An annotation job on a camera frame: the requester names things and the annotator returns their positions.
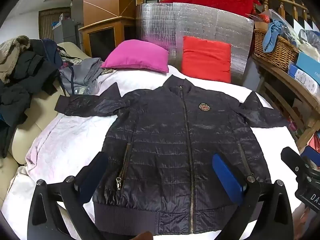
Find beige sofa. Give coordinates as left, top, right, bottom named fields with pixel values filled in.
left=0, top=41, right=93, bottom=205

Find grey metal cabinet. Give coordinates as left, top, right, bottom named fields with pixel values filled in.
left=53, top=20, right=83, bottom=48

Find dark quilted zip jacket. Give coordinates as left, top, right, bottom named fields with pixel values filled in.
left=54, top=75, right=288, bottom=236

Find pile of dark coats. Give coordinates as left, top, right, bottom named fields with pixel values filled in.
left=0, top=35, right=63, bottom=159

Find wooden bench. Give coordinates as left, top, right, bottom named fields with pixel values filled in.
left=251, top=54, right=320, bottom=150

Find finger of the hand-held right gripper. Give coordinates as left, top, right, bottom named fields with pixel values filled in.
left=280, top=146, right=312, bottom=178

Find silver foil insulation mat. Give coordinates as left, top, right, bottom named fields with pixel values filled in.
left=136, top=2, right=255, bottom=85

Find clear plastic bag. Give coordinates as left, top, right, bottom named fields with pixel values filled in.
left=74, top=82, right=98, bottom=96

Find red pillow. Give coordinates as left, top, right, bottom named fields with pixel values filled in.
left=180, top=36, right=232, bottom=83

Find blue cloth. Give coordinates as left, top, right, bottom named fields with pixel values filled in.
left=262, top=19, right=290, bottom=53

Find wicker basket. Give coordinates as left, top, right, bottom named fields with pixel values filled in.
left=253, top=29, right=300, bottom=72

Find pink pillow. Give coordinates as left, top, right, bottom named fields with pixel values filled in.
left=101, top=39, right=170, bottom=73

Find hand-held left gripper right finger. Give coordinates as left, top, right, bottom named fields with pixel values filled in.
left=212, top=153, right=294, bottom=240

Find wooden glass-door cabinet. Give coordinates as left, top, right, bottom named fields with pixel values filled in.
left=78, top=16, right=137, bottom=60

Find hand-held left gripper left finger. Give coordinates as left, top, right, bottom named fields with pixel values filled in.
left=27, top=152, right=110, bottom=240

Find white patterned box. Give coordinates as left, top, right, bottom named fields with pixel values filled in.
left=287, top=64, right=320, bottom=94

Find grey folded clothes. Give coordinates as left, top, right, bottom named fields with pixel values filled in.
left=59, top=57, right=104, bottom=96

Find white bed blanket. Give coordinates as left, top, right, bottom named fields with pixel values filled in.
left=1, top=65, right=308, bottom=240

